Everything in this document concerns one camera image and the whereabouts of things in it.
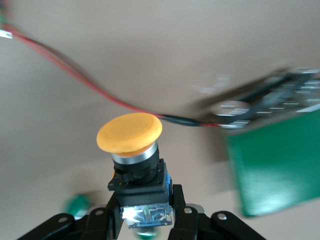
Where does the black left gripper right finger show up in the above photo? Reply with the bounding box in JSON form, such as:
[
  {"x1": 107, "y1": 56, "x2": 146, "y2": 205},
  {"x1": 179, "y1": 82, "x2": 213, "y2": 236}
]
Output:
[{"x1": 167, "y1": 184, "x2": 267, "y2": 240}]

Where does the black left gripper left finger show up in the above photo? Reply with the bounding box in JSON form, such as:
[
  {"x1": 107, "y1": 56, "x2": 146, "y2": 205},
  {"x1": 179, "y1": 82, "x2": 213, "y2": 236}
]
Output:
[{"x1": 17, "y1": 192, "x2": 126, "y2": 240}]

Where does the green mushroom push button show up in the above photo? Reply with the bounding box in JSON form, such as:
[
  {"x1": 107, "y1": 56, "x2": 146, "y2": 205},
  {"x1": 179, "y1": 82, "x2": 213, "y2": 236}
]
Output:
[
  {"x1": 136, "y1": 228, "x2": 161, "y2": 240},
  {"x1": 62, "y1": 194, "x2": 92, "y2": 221}
]

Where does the yellow mushroom push button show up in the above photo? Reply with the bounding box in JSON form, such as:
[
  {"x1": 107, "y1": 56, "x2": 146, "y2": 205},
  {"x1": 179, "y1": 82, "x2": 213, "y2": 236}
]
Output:
[{"x1": 96, "y1": 112, "x2": 176, "y2": 230}]

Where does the green belt conveyor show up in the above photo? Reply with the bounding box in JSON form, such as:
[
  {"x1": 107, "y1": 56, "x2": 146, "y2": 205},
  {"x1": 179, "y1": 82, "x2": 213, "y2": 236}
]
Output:
[{"x1": 199, "y1": 66, "x2": 320, "y2": 218}]

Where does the red black motor wire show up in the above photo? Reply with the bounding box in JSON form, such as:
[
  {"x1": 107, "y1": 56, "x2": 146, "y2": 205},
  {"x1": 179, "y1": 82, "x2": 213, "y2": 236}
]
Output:
[{"x1": 0, "y1": 23, "x2": 226, "y2": 128}]

